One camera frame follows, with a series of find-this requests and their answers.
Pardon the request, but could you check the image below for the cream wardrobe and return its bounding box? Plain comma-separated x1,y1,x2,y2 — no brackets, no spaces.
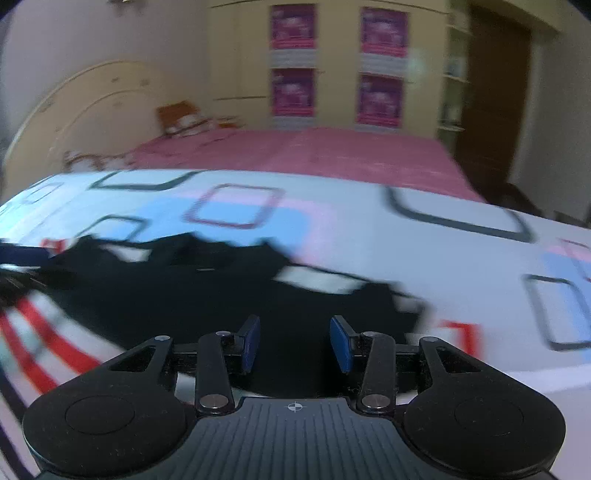
208,0,452,136

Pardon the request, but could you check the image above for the cream open shelf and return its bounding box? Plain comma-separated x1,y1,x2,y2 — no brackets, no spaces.
436,0,472,145

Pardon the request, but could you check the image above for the wooden bed frame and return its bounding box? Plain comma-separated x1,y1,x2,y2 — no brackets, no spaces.
553,209,591,229

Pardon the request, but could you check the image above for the purple wall poster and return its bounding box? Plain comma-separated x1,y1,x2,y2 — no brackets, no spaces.
355,74,405,134
360,6,411,75
270,4,319,66
271,68,317,129

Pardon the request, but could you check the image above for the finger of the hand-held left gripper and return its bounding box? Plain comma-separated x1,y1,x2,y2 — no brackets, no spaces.
0,270,44,297
0,244,49,267

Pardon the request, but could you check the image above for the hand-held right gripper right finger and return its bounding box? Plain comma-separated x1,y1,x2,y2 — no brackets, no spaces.
328,315,482,413

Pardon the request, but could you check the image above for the orange cartoon pillow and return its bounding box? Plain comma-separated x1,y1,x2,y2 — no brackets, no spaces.
156,102,209,137

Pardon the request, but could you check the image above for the dark wooden door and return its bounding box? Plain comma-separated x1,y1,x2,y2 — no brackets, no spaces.
455,4,533,205

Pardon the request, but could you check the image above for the striped knit sweater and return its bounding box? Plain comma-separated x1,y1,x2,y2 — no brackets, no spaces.
0,233,483,480

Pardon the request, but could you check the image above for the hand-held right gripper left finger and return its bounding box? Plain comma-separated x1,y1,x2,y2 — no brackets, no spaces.
108,314,262,415

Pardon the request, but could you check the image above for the cream arched headboard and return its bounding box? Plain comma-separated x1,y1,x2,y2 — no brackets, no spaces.
2,60,168,205

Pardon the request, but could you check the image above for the pink bed sheet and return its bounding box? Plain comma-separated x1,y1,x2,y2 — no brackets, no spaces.
124,127,486,205

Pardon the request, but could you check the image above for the patterned white bed sheet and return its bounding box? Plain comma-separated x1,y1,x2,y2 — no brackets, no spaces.
0,168,591,480

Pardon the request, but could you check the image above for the flat printed pillow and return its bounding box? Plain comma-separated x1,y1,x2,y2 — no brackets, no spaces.
62,150,136,172

